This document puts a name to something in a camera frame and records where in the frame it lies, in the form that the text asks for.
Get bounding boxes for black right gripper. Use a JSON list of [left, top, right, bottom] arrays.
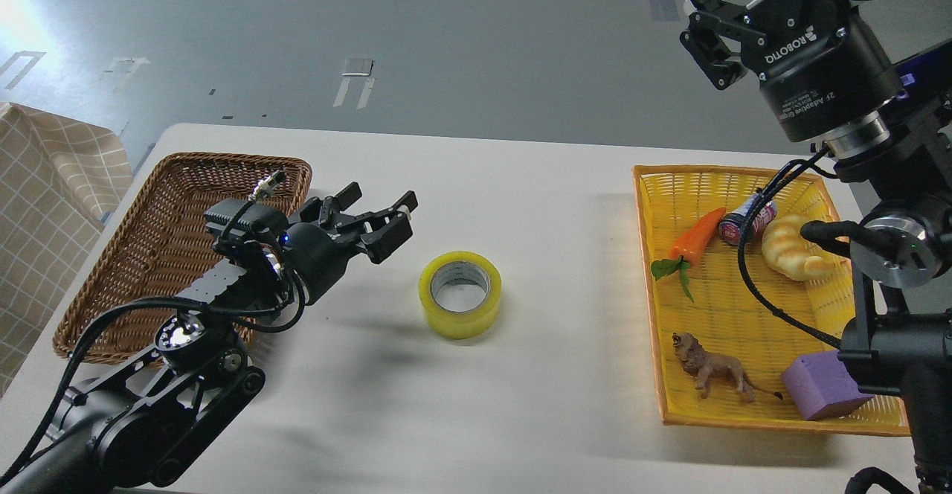
[[680, 0, 901, 142]]

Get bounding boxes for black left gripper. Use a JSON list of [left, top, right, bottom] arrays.
[[283, 182, 418, 305]]

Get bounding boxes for yellow tape roll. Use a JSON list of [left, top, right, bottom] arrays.
[[417, 251, 503, 339]]

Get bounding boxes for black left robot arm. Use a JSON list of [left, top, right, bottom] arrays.
[[2, 171, 418, 493]]

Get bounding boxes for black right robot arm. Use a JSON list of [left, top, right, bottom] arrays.
[[681, 0, 951, 493]]

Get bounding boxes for brown wicker basket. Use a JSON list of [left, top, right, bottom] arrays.
[[52, 152, 312, 358]]

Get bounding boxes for small purple can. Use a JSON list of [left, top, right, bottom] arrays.
[[718, 192, 778, 246]]

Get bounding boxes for toy croissant bread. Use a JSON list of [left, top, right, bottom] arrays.
[[761, 215, 837, 283]]

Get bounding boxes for orange toy carrot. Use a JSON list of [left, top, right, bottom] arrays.
[[649, 207, 727, 302]]

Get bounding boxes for yellow plastic basket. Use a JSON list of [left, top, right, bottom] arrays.
[[632, 165, 909, 437]]

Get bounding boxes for beige checkered cloth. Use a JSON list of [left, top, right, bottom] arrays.
[[1, 102, 132, 391]]

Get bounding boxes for brown toy lion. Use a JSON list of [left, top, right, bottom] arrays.
[[671, 333, 783, 402]]

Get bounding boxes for purple foam block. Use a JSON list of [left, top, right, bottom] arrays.
[[781, 350, 873, 422]]

